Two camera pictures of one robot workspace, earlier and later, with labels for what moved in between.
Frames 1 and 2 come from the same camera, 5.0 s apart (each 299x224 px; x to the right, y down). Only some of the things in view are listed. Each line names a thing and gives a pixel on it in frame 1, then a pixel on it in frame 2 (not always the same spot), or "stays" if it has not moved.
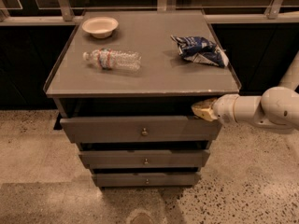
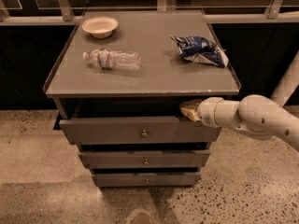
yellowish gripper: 224,110 -> 206,111
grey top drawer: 162,129 stays
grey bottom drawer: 147,179 stays
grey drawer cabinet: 124,83 stays
